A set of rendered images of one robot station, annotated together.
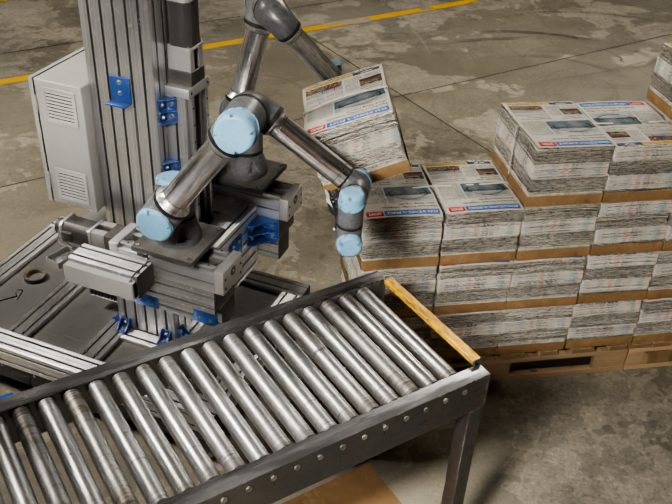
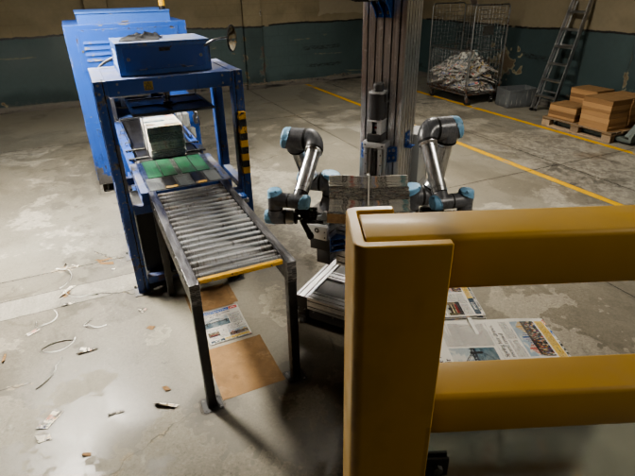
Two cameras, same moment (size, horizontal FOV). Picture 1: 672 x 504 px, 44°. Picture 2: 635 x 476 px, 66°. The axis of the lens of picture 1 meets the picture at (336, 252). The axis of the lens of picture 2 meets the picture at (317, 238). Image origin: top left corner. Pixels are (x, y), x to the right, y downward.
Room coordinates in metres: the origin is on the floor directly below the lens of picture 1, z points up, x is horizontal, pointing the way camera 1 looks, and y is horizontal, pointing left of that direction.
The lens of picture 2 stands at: (2.62, -2.25, 2.05)
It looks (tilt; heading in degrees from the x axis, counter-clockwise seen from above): 28 degrees down; 99
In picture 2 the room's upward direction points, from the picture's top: 1 degrees counter-clockwise
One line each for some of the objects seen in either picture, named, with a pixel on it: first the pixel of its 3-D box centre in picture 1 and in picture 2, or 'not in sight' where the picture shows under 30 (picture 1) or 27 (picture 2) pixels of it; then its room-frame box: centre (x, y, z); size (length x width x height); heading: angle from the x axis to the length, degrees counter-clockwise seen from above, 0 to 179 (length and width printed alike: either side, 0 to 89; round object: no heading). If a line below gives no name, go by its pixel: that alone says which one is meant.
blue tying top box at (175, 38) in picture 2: not in sight; (160, 53); (0.99, 1.11, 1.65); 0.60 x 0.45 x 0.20; 34
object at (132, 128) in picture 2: not in sight; (156, 140); (0.36, 2.05, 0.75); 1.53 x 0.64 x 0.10; 124
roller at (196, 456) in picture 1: (175, 423); (206, 216); (1.48, 0.38, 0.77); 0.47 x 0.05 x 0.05; 34
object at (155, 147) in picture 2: not in sight; (163, 135); (0.67, 1.59, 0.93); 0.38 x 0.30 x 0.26; 124
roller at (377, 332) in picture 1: (386, 341); (235, 263); (1.85, -0.16, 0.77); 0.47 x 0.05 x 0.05; 34
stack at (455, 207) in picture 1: (491, 272); not in sight; (2.72, -0.62, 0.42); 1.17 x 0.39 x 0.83; 101
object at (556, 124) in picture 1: (556, 123); (421, 294); (2.75, -0.76, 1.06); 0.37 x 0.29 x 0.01; 12
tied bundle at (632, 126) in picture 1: (622, 150); not in sight; (2.81, -1.04, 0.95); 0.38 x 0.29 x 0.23; 11
